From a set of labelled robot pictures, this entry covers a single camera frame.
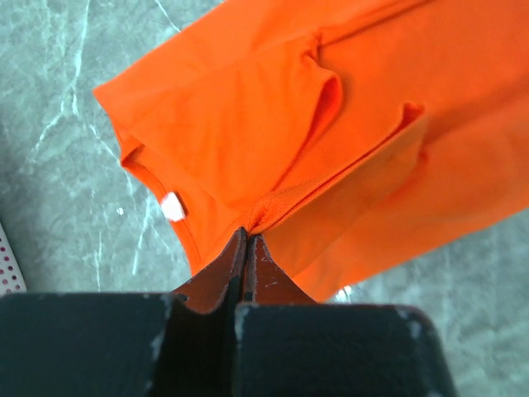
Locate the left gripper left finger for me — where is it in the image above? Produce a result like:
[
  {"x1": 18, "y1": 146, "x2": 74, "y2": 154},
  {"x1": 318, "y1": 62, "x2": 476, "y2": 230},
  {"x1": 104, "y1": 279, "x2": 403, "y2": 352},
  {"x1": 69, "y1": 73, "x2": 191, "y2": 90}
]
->
[{"x1": 173, "y1": 228, "x2": 247, "y2": 314}]

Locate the orange t-shirt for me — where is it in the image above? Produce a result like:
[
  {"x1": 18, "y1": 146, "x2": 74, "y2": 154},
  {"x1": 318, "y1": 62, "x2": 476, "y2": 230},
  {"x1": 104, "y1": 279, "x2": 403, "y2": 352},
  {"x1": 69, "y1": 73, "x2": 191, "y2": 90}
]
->
[{"x1": 94, "y1": 0, "x2": 528, "y2": 300}]

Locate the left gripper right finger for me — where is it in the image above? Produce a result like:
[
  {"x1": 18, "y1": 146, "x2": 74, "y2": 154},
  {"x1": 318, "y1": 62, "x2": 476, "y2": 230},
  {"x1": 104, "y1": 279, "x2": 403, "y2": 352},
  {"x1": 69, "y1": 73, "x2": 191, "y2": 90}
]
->
[{"x1": 243, "y1": 235, "x2": 317, "y2": 305}]

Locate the white laundry basket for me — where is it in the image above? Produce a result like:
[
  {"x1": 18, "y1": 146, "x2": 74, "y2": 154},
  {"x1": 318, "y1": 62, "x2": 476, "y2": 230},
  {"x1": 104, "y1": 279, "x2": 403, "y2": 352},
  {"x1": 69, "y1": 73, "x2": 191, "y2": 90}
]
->
[{"x1": 0, "y1": 225, "x2": 26, "y2": 295}]

